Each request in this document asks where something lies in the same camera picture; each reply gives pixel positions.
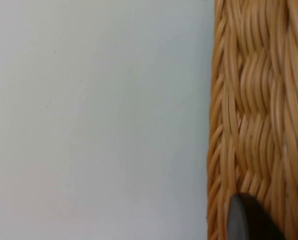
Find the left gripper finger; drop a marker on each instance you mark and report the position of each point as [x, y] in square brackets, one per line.
[249, 220]

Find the pale wicker basket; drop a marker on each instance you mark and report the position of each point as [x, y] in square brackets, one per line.
[256, 100]

